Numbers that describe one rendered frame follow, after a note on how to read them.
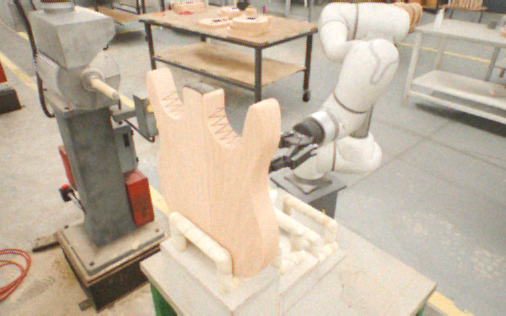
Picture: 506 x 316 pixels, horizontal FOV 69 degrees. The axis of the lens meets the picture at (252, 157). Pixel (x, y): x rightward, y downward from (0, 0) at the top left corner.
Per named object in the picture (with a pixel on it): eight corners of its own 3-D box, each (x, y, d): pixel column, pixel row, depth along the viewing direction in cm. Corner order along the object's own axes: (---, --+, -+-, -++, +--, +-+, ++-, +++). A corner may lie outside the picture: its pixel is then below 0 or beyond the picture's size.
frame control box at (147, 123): (118, 135, 192) (108, 88, 178) (155, 123, 204) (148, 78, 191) (140, 153, 176) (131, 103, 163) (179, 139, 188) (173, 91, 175)
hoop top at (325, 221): (280, 203, 118) (281, 195, 116) (286, 199, 120) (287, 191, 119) (332, 234, 106) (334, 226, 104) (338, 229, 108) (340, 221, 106)
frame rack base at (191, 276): (165, 291, 100) (157, 244, 91) (209, 261, 109) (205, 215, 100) (235, 361, 84) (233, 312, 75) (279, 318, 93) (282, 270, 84)
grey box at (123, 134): (110, 163, 207) (88, 67, 179) (128, 157, 213) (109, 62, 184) (122, 174, 197) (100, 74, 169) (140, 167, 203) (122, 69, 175)
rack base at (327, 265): (248, 235, 118) (248, 233, 118) (279, 214, 128) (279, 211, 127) (318, 284, 102) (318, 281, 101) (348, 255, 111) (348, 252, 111)
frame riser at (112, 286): (55, 265, 229) (44, 235, 216) (145, 222, 264) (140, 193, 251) (87, 321, 197) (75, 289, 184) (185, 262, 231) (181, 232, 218)
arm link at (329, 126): (309, 135, 104) (295, 142, 101) (312, 105, 99) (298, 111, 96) (336, 147, 99) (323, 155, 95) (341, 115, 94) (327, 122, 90)
